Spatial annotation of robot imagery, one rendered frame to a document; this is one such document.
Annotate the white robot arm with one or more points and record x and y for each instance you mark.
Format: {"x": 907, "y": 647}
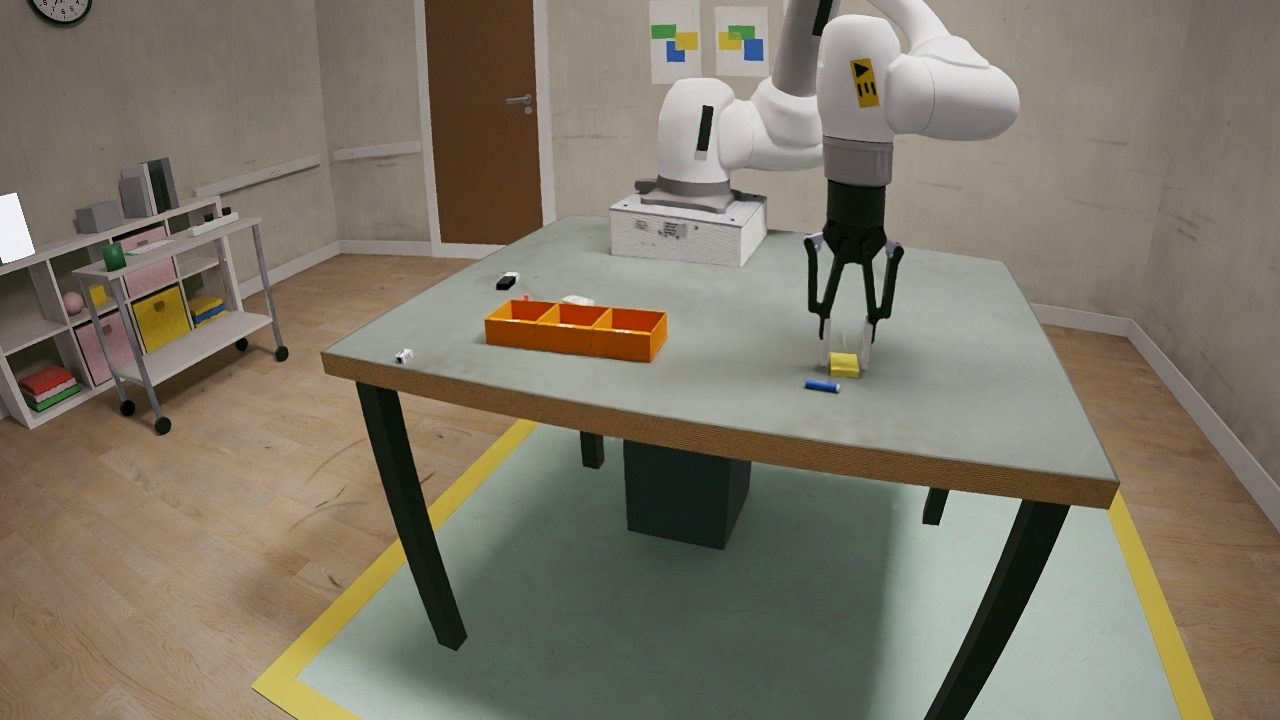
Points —
{"x": 866, "y": 90}

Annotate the orange three-compartment tray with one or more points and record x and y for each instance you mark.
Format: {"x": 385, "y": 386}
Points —
{"x": 525, "y": 327}

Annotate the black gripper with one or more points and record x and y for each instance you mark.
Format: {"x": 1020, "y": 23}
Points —
{"x": 862, "y": 208}

